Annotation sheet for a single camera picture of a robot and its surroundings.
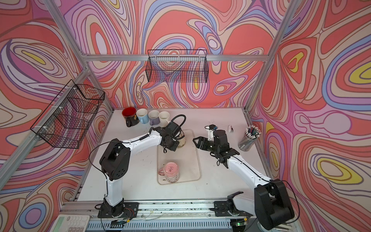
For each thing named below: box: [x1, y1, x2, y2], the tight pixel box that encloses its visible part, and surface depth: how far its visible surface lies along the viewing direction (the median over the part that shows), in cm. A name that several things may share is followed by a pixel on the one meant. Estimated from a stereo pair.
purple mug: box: [148, 109, 161, 126], surface depth 107 cm
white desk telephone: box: [50, 214, 91, 232], surface depth 70 cm
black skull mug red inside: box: [121, 106, 141, 128], surface depth 106 cm
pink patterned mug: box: [157, 161, 181, 184], surface depth 78 cm
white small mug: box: [158, 110, 171, 128], surface depth 106 cm
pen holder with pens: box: [238, 125, 262, 152], surface depth 88 cm
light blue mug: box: [136, 108, 150, 125], surface depth 107 cm
